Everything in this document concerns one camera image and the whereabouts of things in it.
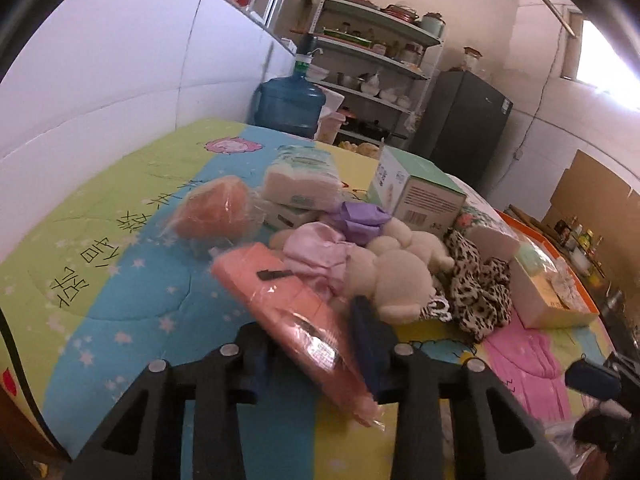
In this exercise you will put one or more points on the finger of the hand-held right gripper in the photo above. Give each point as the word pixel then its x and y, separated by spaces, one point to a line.
pixel 592 382
pixel 602 430

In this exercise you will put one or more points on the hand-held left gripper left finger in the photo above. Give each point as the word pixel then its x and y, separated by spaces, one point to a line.
pixel 260 375

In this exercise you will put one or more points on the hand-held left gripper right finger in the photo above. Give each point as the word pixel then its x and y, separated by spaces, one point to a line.
pixel 367 355

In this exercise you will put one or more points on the white plush packet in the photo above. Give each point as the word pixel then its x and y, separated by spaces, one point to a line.
pixel 435 308

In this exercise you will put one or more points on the orange rimmed cardboard box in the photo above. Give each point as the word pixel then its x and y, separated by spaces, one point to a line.
pixel 540 305

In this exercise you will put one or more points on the orange packet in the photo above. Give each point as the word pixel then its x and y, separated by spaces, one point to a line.
pixel 280 280

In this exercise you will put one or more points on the teddy bear with pink dress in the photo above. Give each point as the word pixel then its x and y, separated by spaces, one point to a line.
pixel 315 255

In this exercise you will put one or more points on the leopard print plush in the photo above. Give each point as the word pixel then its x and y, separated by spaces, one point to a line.
pixel 475 285

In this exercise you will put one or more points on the green packet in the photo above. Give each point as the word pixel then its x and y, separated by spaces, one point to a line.
pixel 532 260

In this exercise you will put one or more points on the teddy bear with purple bow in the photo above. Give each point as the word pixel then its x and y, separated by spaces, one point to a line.
pixel 360 217

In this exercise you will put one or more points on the orange sponge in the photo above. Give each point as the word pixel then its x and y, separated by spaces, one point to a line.
pixel 215 207

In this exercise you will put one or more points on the white plastic bag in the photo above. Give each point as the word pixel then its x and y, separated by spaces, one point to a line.
pixel 560 445

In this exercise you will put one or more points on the cluster of condiment bottles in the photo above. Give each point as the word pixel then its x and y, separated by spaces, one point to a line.
pixel 582 247

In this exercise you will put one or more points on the small white tissue pack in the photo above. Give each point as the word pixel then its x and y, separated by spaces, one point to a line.
pixel 290 215

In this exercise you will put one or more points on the green white carton box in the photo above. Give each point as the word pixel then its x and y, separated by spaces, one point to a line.
pixel 425 200

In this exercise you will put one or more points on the printed blanket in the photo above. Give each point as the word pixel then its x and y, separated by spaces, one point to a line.
pixel 125 260

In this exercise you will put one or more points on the large white tissue pack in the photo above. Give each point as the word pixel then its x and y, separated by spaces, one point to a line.
pixel 300 182

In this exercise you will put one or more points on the brown cardboard sheet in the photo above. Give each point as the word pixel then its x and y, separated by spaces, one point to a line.
pixel 590 195

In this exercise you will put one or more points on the plastic bag with food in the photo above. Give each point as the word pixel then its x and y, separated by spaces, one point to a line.
pixel 365 147

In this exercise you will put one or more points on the pink plastic bin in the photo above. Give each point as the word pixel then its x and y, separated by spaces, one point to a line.
pixel 330 127

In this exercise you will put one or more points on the dark refrigerator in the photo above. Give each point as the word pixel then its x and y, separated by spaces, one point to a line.
pixel 460 125

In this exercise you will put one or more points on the blue water jug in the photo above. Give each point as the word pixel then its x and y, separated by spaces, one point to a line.
pixel 290 105

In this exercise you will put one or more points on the metal shelf rack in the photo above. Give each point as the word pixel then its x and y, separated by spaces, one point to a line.
pixel 372 57

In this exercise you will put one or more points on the water jug pump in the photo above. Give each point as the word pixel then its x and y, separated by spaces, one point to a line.
pixel 305 52

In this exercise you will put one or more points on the green tray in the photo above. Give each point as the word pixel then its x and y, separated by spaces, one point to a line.
pixel 345 35

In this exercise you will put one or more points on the small high window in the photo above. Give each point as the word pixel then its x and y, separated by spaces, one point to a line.
pixel 610 60

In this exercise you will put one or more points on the pale green enamel jar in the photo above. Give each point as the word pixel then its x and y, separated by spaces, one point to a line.
pixel 432 25

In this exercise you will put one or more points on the red rimmed pot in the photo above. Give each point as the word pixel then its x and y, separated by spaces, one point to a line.
pixel 400 12

